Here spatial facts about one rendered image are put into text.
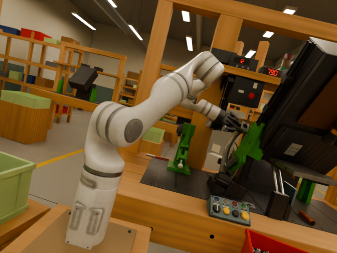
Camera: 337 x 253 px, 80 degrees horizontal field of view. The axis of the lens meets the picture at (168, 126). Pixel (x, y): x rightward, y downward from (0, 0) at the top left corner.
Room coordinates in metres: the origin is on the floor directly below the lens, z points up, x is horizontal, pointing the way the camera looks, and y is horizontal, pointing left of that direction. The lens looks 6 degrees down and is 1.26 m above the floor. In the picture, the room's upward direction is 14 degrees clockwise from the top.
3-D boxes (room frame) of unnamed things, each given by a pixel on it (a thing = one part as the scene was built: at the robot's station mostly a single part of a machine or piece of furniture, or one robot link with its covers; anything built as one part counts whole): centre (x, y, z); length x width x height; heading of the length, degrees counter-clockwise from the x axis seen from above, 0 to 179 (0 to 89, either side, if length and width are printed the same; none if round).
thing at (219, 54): (1.25, -0.21, 1.59); 0.15 x 0.07 x 0.07; 89
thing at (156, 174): (1.02, -0.49, 0.89); 1.10 x 0.42 x 0.02; 89
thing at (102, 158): (0.46, 0.12, 1.14); 0.09 x 0.09 x 0.17; 58
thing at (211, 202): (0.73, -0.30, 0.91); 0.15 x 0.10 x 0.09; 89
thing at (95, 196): (0.46, 0.13, 0.98); 0.09 x 0.09 x 0.17; 1
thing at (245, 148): (0.96, -0.42, 1.17); 0.13 x 0.12 x 0.20; 89
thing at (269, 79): (1.28, -0.50, 1.52); 0.90 x 0.25 x 0.04; 89
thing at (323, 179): (0.92, -0.57, 1.11); 0.39 x 0.16 x 0.03; 179
